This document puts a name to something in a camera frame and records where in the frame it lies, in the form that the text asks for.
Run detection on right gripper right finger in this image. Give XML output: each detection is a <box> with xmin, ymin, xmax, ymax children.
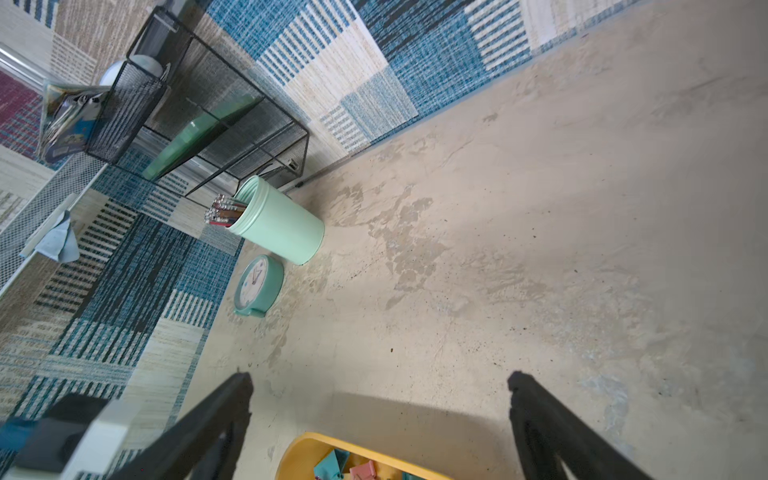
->
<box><xmin>507</xmin><ymin>371</ymin><xmax>649</xmax><ymax>479</ymax></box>

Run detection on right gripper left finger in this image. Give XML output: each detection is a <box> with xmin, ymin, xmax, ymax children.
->
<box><xmin>111</xmin><ymin>372</ymin><xmax>253</xmax><ymax>479</ymax></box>

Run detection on yellow storage tray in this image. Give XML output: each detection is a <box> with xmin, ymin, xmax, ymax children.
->
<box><xmin>275</xmin><ymin>432</ymin><xmax>448</xmax><ymax>479</ymax></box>

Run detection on pink binder clip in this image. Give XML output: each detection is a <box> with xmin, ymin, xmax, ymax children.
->
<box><xmin>349</xmin><ymin>460</ymin><xmax>378</xmax><ymax>480</ymax></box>

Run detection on teal clip beside yellow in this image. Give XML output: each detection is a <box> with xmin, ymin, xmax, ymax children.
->
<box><xmin>313</xmin><ymin>448</ymin><xmax>350</xmax><ymax>480</ymax></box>

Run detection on green round clock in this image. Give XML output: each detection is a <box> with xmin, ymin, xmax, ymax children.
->
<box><xmin>234</xmin><ymin>255</ymin><xmax>284</xmax><ymax>318</ymax></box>

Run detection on green pen cup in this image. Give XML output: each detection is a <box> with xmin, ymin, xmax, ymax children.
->
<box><xmin>227</xmin><ymin>176</ymin><xmax>325</xmax><ymax>265</ymax></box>

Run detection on pencils in cup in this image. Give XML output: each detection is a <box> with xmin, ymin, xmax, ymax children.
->
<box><xmin>204</xmin><ymin>194</ymin><xmax>248</xmax><ymax>227</ymax></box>

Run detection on blue cloth in basket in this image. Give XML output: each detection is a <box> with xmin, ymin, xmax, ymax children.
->
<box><xmin>19</xmin><ymin>210</ymin><xmax>80</xmax><ymax>263</ymax></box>

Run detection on green tray on shelf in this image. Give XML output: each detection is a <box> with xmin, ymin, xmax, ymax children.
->
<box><xmin>142</xmin><ymin>94</ymin><xmax>262</xmax><ymax>181</ymax></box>

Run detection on magazines on shelf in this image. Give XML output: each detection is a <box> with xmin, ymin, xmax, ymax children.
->
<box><xmin>36</xmin><ymin>81</ymin><xmax>111</xmax><ymax>165</ymax></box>

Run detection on white oval device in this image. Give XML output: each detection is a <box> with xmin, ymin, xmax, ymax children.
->
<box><xmin>98</xmin><ymin>54</ymin><xmax>164</xmax><ymax>87</ymax></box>

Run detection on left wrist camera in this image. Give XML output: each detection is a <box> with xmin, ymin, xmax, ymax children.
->
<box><xmin>1</xmin><ymin>393</ymin><xmax>140</xmax><ymax>479</ymax></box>

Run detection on white wire wall basket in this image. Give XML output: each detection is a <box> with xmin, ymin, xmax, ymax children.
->
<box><xmin>1</xmin><ymin>154</ymin><xmax>106</xmax><ymax>293</ymax></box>

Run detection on black wire shelf rack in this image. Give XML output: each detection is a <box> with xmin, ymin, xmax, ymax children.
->
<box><xmin>85</xmin><ymin>6</ymin><xmax>310</xmax><ymax>206</ymax></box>

